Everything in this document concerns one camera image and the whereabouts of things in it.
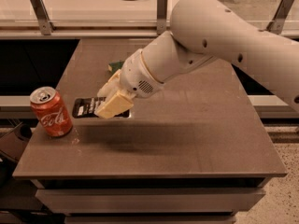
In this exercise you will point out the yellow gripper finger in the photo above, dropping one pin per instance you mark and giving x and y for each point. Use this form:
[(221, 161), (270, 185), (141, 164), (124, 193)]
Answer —
[(117, 102), (112, 87)]

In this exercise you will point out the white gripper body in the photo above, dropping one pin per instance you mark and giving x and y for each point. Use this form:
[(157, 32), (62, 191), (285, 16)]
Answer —
[(135, 74)]

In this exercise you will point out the black rxbar chocolate bar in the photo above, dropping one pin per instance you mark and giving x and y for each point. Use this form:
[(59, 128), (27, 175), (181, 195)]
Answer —
[(84, 108)]

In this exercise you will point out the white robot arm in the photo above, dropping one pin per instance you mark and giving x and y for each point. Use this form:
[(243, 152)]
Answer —
[(202, 31)]

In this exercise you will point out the red coke can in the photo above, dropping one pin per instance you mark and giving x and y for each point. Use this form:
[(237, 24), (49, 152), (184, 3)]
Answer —
[(50, 110)]

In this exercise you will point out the green yellow sponge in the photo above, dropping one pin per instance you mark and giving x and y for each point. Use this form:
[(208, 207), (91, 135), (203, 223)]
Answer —
[(115, 66)]

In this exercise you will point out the dark chair at left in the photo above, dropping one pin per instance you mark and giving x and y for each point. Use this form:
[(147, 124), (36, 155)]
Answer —
[(13, 143)]

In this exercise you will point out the grey cabinet drawer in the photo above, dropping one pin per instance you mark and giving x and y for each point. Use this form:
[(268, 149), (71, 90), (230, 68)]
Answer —
[(109, 201)]

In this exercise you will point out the middle metal railing bracket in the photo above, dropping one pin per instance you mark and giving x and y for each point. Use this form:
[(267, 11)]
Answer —
[(161, 16)]

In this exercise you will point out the metal railing bracket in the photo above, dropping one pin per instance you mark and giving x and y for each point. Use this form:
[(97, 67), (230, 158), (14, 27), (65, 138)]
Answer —
[(276, 25), (161, 16), (44, 23)]

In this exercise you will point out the left metal railing bracket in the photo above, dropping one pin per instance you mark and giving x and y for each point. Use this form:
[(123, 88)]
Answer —
[(44, 23)]

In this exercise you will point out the right metal railing bracket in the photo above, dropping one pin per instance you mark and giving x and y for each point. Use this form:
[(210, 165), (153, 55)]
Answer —
[(276, 25)]

